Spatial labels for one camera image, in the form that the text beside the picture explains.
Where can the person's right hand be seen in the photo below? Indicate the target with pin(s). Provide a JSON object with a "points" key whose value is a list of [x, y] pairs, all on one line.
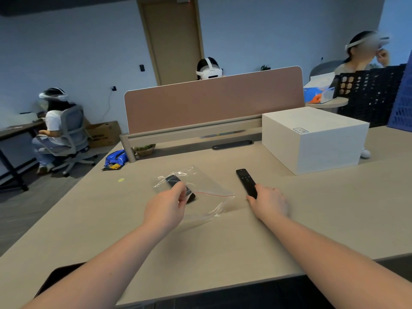
{"points": [[269, 202]]}

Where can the person's left hand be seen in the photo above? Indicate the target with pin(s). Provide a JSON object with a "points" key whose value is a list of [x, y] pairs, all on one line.
{"points": [[162, 210]]}

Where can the person's left thumb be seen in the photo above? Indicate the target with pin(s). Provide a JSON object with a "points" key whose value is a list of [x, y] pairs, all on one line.
{"points": [[183, 197]]}

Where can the person's right thumb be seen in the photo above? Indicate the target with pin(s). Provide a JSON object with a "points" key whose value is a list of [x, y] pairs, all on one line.
{"points": [[251, 200]]}

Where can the long black remote control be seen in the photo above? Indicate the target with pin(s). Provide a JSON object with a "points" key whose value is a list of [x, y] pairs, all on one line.
{"points": [[246, 181]]}

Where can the short black remote control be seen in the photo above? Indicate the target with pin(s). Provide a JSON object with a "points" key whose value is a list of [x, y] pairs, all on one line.
{"points": [[172, 181]]}

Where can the clear plastic zip bag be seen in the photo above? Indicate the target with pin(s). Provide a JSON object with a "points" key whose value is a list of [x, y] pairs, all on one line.
{"points": [[212, 189]]}

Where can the person's right forearm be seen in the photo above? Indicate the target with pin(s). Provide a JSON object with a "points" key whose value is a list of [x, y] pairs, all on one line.
{"points": [[334, 257]]}

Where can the person's left forearm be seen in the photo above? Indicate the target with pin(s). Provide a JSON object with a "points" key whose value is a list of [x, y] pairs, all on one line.
{"points": [[96, 270]]}

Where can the small basket with greenery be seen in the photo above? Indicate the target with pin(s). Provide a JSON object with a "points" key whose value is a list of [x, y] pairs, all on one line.
{"points": [[144, 150]]}

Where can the blue snack packet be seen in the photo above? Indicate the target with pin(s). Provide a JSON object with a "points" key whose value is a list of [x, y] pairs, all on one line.
{"points": [[115, 160]]}

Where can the white cube box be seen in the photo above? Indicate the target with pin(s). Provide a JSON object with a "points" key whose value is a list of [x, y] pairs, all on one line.
{"points": [[312, 138]]}

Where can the pink desk divider panel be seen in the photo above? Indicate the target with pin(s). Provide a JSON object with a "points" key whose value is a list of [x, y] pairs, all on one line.
{"points": [[212, 99]]}

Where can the brown cardboard box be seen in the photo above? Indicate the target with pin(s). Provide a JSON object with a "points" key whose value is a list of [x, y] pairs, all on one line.
{"points": [[103, 133]]}

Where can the small white round object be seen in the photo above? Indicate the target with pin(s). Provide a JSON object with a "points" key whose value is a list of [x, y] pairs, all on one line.
{"points": [[365, 153]]}

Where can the blue orange plastic bag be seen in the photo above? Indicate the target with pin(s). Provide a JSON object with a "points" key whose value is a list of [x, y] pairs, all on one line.
{"points": [[317, 94]]}

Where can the small round table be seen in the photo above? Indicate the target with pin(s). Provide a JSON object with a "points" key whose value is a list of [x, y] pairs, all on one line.
{"points": [[331, 102]]}

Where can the grey office chair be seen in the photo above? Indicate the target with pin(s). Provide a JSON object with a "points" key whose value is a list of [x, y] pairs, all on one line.
{"points": [[72, 135]]}

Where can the white headset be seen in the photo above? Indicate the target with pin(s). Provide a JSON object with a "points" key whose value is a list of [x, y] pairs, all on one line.
{"points": [[370, 42], [53, 94], [210, 72]]}

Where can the small dark plant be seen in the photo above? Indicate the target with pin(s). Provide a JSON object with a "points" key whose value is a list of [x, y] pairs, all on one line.
{"points": [[265, 67]]}

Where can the black chair back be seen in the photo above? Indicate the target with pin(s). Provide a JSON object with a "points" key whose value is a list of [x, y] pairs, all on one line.
{"points": [[58, 278]]}

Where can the wooden door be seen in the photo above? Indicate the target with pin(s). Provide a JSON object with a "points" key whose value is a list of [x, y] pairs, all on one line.
{"points": [[172, 38]]}

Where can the black plastic crate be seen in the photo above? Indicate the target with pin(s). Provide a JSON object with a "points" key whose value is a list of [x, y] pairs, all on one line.
{"points": [[370, 93]]}

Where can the dark side desk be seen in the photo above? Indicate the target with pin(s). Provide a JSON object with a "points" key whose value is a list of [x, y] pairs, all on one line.
{"points": [[13, 147]]}

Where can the blue plastic crate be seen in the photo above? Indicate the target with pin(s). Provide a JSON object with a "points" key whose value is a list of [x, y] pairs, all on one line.
{"points": [[402, 93]]}

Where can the beige divider base rail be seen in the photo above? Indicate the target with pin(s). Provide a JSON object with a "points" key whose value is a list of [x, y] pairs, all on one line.
{"points": [[193, 133]]}

